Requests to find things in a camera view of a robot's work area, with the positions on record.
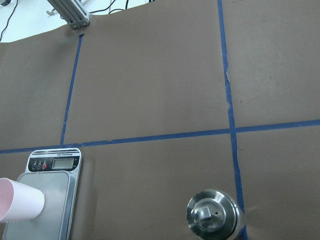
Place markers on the silver digital kitchen scale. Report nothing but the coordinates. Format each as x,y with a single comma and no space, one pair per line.
55,172

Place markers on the aluminium frame post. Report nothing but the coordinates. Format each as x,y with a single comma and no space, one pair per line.
73,12

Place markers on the glass sauce bottle metal cap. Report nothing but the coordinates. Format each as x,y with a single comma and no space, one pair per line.
213,214

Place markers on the pink plastic cup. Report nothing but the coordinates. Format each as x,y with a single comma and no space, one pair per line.
19,201

